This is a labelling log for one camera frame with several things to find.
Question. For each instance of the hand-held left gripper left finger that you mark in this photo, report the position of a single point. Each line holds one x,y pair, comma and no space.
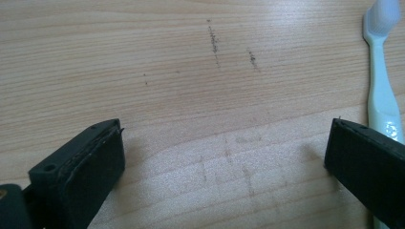
79,171

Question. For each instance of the pale green toothbrush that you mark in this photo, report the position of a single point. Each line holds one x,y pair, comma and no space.
381,86

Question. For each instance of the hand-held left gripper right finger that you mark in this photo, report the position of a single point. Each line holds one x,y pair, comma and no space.
369,165

